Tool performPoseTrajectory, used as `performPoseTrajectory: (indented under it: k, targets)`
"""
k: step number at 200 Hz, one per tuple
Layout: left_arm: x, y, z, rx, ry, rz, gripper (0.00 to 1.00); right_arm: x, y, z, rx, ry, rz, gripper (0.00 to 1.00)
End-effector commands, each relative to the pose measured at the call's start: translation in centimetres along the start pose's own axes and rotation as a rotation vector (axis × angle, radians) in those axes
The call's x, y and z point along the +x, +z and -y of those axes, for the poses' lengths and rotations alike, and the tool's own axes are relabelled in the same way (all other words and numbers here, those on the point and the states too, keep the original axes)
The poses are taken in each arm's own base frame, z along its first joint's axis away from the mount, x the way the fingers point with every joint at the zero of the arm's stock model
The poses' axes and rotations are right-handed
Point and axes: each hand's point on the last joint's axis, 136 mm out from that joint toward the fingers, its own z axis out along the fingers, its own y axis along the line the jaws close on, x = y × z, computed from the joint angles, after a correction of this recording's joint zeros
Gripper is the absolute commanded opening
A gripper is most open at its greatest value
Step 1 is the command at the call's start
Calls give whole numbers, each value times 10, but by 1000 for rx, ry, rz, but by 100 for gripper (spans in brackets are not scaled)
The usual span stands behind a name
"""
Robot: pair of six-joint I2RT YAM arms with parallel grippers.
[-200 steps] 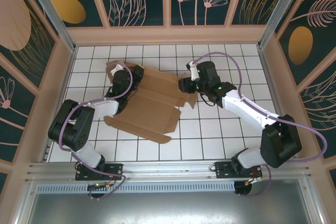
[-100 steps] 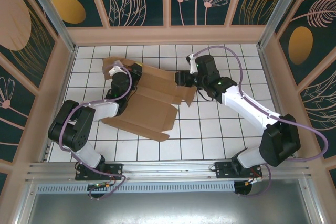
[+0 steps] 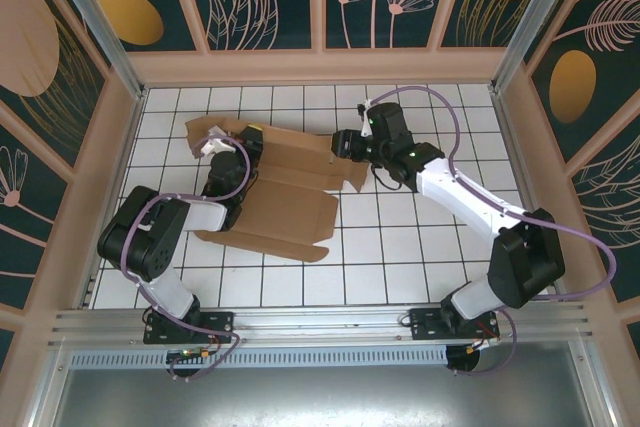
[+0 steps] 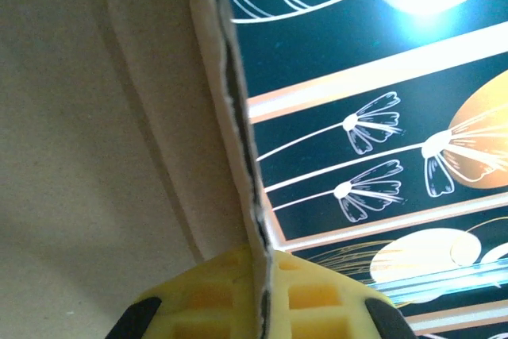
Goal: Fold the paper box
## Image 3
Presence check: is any brown cardboard paper box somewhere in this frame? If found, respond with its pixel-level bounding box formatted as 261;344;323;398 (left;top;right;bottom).
184;115;369;263

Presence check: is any grey metal sheet panel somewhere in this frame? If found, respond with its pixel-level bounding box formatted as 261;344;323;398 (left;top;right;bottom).
29;340;615;427

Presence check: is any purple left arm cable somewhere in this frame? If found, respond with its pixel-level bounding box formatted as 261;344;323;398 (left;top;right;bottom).
121;134;251;383

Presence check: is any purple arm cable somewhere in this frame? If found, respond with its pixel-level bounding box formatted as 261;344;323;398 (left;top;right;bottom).
121;134;251;383
367;85;619;378

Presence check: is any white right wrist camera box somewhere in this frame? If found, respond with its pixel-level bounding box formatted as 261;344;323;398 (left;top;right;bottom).
355;98;375;138

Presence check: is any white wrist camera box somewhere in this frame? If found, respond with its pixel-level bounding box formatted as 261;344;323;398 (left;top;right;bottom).
355;98;375;138
192;125;236;158

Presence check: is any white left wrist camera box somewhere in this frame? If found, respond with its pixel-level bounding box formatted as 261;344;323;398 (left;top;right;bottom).
192;125;236;158

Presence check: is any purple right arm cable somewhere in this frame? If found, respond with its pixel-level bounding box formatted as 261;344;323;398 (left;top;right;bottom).
367;85;619;378

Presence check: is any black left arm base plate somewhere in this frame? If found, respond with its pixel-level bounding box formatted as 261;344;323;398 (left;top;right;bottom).
143;310;236;346

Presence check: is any aluminium extrusion rail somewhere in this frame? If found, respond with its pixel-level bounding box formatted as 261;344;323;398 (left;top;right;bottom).
47;302;596;348

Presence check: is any aluminium corner post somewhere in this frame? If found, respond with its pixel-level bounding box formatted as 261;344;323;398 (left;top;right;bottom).
489;0;581;93
42;0;147;101

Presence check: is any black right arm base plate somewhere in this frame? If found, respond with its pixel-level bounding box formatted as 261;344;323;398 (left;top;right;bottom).
407;307;501;343

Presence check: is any grey slotted cable duct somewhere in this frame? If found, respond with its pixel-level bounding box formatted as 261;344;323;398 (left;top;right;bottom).
67;345;450;369

